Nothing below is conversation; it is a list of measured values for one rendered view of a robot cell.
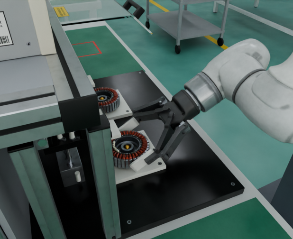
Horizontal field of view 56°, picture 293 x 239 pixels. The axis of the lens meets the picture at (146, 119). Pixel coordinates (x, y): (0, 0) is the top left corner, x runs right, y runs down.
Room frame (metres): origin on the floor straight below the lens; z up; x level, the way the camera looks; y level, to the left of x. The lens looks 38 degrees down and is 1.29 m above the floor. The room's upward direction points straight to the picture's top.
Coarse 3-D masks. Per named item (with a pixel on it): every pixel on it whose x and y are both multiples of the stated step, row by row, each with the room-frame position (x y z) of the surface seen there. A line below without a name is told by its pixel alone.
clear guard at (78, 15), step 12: (60, 0) 0.88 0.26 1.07; (72, 0) 0.88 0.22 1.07; (84, 0) 0.88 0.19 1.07; (96, 0) 0.88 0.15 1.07; (108, 0) 0.88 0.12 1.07; (72, 12) 0.76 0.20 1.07; (84, 12) 0.76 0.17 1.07; (96, 12) 0.76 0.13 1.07; (108, 12) 0.76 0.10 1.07; (120, 12) 0.76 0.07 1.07; (72, 24) 0.68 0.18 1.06
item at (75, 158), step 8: (56, 152) 0.48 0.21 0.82; (64, 152) 0.47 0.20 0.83; (72, 152) 0.48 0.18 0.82; (64, 160) 0.45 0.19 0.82; (72, 160) 0.45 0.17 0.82; (80, 160) 0.45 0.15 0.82; (64, 168) 0.42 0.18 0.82; (72, 168) 0.42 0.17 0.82; (80, 168) 0.43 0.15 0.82; (64, 176) 0.42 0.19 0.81; (72, 176) 0.42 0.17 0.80; (64, 184) 0.42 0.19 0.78; (72, 184) 0.42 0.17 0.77
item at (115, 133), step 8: (104, 112) 0.51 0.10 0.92; (112, 120) 0.53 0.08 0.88; (112, 128) 0.50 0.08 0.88; (56, 136) 0.45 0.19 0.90; (64, 136) 0.45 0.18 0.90; (80, 136) 0.45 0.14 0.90; (112, 136) 0.47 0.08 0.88; (120, 136) 0.48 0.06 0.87; (56, 144) 0.42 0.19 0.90; (64, 144) 0.43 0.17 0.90; (72, 144) 0.43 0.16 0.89; (80, 144) 0.44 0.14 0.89; (48, 152) 0.41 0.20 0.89
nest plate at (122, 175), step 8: (152, 144) 0.55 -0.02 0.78; (160, 160) 0.49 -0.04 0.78; (120, 168) 0.46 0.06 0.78; (128, 168) 0.46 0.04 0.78; (144, 168) 0.46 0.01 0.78; (152, 168) 0.46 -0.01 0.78; (160, 168) 0.47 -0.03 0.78; (120, 176) 0.44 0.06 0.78; (128, 176) 0.44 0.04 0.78; (136, 176) 0.44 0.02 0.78
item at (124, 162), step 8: (128, 136) 0.55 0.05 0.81; (136, 136) 0.54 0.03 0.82; (144, 136) 0.54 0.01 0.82; (112, 144) 0.51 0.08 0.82; (120, 144) 0.53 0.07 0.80; (128, 144) 0.52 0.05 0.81; (136, 144) 0.53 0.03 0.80; (144, 144) 0.51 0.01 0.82; (120, 152) 0.49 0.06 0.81; (128, 152) 0.50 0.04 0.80; (136, 152) 0.48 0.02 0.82; (144, 152) 0.49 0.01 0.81; (120, 160) 0.46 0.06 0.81; (128, 160) 0.47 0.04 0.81
